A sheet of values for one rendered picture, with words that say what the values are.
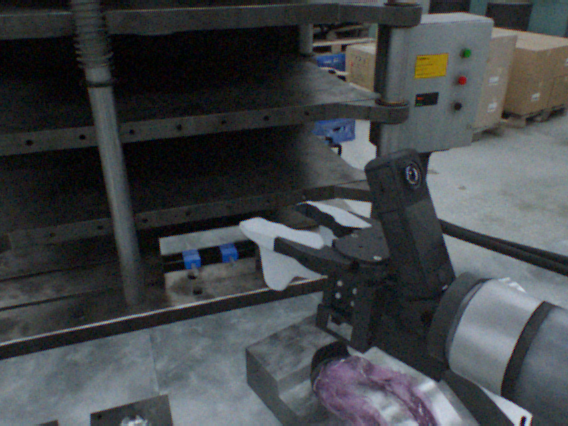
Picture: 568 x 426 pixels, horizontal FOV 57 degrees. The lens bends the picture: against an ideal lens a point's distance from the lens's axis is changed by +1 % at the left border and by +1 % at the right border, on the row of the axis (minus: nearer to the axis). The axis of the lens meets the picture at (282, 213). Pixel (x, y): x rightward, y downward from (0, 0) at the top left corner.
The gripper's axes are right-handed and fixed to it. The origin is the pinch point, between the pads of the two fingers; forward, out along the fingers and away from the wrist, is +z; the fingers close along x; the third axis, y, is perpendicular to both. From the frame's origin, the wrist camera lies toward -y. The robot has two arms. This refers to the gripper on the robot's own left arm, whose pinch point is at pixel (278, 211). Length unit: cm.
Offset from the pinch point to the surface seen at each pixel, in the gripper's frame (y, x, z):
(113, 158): 20, 27, 78
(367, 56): 31, 473, 307
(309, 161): 29, 93, 71
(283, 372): 51, 31, 22
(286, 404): 55, 29, 19
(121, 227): 38, 29, 79
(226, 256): 50, 55, 67
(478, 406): 54, 58, -8
